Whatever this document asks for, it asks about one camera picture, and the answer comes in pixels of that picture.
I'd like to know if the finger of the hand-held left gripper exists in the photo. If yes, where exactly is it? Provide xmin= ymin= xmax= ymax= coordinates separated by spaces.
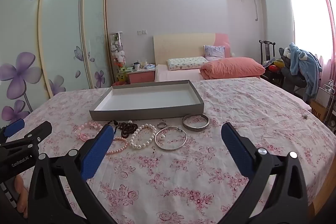
xmin=0 ymin=119 xmax=25 ymax=146
xmin=0 ymin=121 xmax=53 ymax=154

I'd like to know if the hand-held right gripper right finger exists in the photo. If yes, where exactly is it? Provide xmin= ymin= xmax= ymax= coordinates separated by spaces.
xmin=221 ymin=123 xmax=309 ymax=224

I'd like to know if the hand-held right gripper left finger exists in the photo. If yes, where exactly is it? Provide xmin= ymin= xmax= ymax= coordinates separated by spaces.
xmin=28 ymin=124 xmax=124 ymax=224

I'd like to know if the pink pearl bracelet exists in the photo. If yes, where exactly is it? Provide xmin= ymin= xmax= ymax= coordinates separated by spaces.
xmin=106 ymin=136 xmax=129 ymax=156

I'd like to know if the pink flower bead bracelet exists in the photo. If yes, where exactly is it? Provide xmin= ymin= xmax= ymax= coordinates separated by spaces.
xmin=74 ymin=121 xmax=105 ymax=142

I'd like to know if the thin silver clasp bangle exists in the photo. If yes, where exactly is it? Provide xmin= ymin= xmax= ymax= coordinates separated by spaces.
xmin=154 ymin=126 xmax=188 ymax=152

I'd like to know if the grey shallow box tray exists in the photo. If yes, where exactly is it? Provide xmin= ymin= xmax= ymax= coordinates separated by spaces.
xmin=89 ymin=80 xmax=205 ymax=122

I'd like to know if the person's left hand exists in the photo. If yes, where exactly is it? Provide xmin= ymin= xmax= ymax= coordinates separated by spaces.
xmin=14 ymin=175 xmax=29 ymax=219

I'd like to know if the wide silver bangle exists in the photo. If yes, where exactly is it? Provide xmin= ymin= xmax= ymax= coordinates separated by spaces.
xmin=182 ymin=113 xmax=210 ymax=132

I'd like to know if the folded salmon quilt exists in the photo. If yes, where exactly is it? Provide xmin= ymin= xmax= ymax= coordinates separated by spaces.
xmin=199 ymin=57 xmax=265 ymax=80

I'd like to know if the pink and cream nightstand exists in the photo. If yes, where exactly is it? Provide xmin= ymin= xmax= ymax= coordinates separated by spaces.
xmin=127 ymin=68 xmax=156 ymax=84

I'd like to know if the grey chair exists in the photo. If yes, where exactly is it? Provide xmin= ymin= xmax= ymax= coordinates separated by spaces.
xmin=278 ymin=47 xmax=315 ymax=101

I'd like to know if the cardboard box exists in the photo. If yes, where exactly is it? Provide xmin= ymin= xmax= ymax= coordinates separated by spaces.
xmin=310 ymin=99 xmax=328 ymax=120

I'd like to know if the colourful toys pile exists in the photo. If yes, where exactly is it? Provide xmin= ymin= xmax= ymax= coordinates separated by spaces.
xmin=264 ymin=59 xmax=284 ymax=73

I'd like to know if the plush toy display column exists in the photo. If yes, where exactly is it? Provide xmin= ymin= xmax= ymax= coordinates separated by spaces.
xmin=110 ymin=32 xmax=128 ymax=83

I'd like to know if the pink bed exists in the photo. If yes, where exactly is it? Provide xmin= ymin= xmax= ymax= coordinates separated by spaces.
xmin=154 ymin=56 xmax=265 ymax=83

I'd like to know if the purple floral pillow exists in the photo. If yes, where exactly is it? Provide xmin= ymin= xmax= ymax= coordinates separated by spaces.
xmin=203 ymin=45 xmax=226 ymax=61

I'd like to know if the white patterned pillow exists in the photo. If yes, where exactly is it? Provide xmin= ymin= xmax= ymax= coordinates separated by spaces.
xmin=167 ymin=56 xmax=208 ymax=71

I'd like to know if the dark wooden chair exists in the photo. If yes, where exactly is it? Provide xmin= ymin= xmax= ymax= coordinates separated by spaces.
xmin=259 ymin=39 xmax=283 ymax=83

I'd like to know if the sliding glass flower wardrobe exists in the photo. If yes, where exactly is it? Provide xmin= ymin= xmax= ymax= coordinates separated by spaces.
xmin=0 ymin=0 xmax=113 ymax=130

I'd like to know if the chair with blue clothes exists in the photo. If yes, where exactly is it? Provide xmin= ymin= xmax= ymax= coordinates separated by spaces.
xmin=285 ymin=43 xmax=323 ymax=97

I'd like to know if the cream and pink headboard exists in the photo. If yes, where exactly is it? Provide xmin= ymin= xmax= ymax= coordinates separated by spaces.
xmin=153 ymin=32 xmax=233 ymax=65

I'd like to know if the air conditioner pipe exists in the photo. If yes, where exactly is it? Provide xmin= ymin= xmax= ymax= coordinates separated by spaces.
xmin=253 ymin=0 xmax=265 ymax=22

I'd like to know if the dark brown bead bracelet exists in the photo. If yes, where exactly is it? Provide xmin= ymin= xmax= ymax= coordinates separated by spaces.
xmin=115 ymin=122 xmax=139 ymax=138

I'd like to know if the white pearl bracelet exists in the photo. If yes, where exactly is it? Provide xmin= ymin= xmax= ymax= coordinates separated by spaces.
xmin=130 ymin=123 xmax=157 ymax=151

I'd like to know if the metal wire rack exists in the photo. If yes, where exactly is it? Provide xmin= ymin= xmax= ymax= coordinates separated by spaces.
xmin=319 ymin=84 xmax=336 ymax=123

